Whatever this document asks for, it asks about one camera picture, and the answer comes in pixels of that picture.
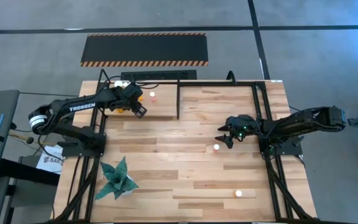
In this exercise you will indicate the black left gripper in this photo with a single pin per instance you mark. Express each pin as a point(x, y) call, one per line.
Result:
point(129, 95)

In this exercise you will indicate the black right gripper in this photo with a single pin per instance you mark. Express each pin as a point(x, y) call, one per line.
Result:
point(244, 126)

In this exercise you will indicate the pink medicine bottle white cap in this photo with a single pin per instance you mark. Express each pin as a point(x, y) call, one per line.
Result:
point(152, 93)
point(216, 147)

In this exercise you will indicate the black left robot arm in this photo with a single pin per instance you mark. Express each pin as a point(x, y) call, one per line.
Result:
point(82, 106)

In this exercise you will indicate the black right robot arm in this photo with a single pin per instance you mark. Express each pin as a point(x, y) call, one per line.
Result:
point(303, 123)

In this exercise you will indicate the black perforated rubber mat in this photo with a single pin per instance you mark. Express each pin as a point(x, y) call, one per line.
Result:
point(154, 75)

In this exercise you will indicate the black mat yellow striped edges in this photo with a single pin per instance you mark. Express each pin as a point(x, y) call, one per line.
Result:
point(145, 49)

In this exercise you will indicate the long black floor tape strip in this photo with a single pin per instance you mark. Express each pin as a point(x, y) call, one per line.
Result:
point(166, 29)

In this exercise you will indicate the green artificial plant white pot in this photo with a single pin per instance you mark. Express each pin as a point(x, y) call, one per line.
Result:
point(117, 183)

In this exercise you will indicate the short black floor tape strip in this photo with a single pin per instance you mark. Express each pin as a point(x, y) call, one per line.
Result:
point(259, 46)

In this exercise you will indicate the white paper with logo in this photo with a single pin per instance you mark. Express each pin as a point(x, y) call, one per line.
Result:
point(50, 165)

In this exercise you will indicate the black round knob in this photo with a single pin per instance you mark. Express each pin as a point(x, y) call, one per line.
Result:
point(30, 140)

